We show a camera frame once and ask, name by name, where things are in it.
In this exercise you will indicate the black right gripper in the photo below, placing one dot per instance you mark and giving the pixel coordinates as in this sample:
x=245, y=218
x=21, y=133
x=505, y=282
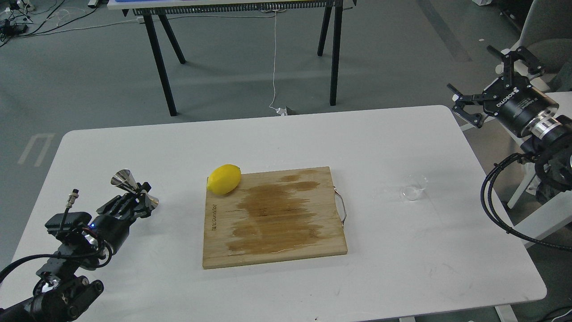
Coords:
x=515, y=98

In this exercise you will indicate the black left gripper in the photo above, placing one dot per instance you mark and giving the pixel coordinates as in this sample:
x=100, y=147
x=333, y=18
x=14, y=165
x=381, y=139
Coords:
x=113, y=230

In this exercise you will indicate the steel double jigger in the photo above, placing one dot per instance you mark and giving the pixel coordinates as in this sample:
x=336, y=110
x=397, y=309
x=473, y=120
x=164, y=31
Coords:
x=125, y=180

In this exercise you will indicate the small clear glass cup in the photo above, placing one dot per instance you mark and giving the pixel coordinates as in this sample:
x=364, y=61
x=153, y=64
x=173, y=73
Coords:
x=414, y=187

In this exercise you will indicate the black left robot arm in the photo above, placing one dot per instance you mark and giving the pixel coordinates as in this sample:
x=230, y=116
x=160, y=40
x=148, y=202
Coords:
x=85, y=242

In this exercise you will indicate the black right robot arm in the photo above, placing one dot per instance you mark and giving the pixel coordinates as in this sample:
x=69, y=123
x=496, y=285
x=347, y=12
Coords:
x=549, y=155

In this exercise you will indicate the white grey office chair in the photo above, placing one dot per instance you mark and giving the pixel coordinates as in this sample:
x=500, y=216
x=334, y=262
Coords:
x=547, y=34

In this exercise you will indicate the yellow lemon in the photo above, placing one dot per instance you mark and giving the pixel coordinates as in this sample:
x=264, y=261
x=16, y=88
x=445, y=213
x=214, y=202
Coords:
x=224, y=179

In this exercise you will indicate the wooden cutting board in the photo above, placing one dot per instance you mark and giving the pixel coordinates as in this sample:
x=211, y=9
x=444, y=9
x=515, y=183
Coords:
x=273, y=217

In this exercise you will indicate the black-legged background table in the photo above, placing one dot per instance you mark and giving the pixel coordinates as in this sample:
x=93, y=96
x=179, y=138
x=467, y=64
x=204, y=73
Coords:
x=241, y=35

